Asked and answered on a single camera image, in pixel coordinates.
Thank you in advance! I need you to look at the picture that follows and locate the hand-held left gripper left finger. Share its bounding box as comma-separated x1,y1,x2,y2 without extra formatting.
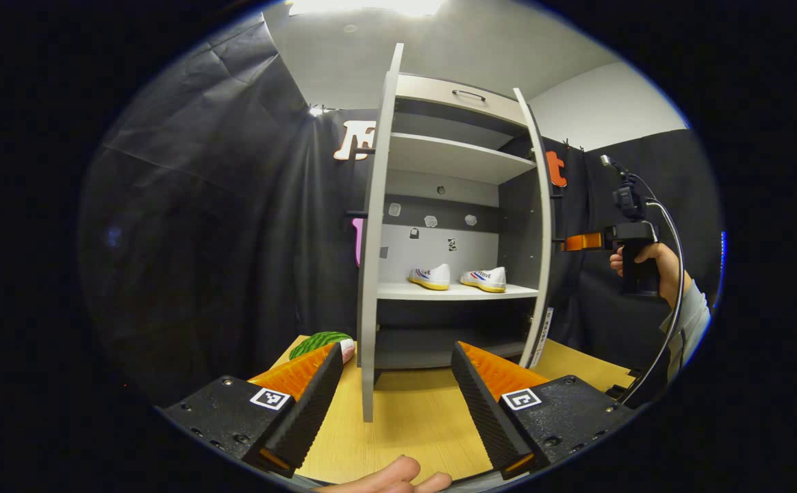
159,342,344,479

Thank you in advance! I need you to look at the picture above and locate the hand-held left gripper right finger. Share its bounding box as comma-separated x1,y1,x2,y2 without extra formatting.
451,340,635,480

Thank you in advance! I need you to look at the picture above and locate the white shoe cabinet door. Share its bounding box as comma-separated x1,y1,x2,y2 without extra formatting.
511,87,555,370
356,42,405,423

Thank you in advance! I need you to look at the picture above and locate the white striped shoe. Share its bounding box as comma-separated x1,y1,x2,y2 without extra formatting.
407,264,451,291
460,266,507,294

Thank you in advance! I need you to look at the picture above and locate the white shoe cabinet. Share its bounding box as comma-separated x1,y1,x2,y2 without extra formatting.
356,42,555,423

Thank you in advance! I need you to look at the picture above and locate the white cabinet drawer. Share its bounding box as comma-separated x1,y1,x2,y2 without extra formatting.
395,73,529,127

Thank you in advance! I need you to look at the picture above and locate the green watermelon slice toy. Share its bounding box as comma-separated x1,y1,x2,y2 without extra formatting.
289,331,356,364

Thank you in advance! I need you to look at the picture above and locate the black backdrop cloth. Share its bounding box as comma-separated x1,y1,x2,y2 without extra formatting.
78,14,724,412

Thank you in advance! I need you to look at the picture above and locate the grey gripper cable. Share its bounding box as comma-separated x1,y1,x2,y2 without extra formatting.
618,175,687,406

